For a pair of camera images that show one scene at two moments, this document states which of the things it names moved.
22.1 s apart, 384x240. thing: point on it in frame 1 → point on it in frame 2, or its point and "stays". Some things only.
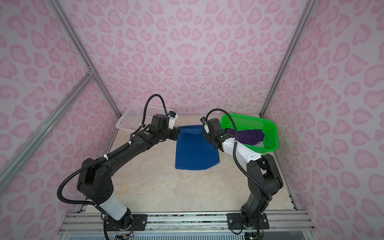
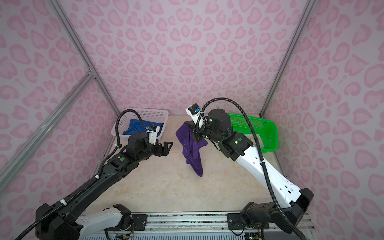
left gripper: [177, 130] → [160, 150]
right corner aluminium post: [303, 19] stays
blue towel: [193, 152] → [136, 125]
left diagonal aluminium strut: [7, 168] stays
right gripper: [206, 137] → [191, 123]
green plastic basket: [242, 122] stays
